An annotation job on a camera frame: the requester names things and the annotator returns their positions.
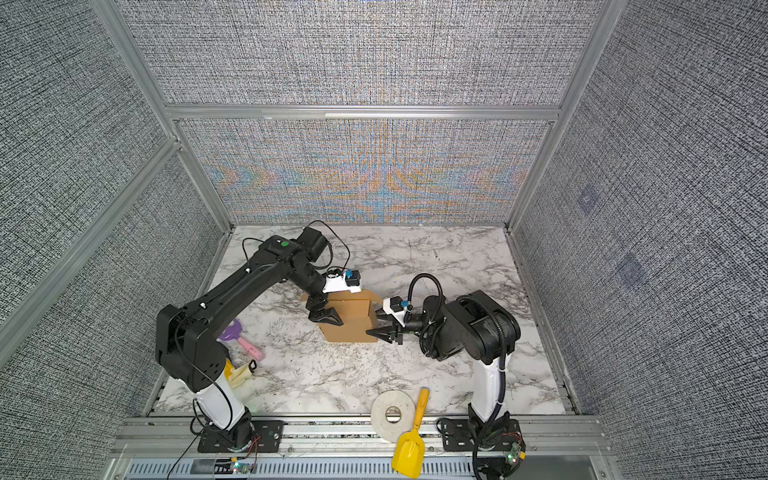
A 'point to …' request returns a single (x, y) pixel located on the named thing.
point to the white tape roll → (388, 399)
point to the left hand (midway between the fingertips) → (342, 303)
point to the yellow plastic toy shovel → (409, 450)
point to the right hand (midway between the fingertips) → (370, 321)
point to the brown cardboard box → (358, 314)
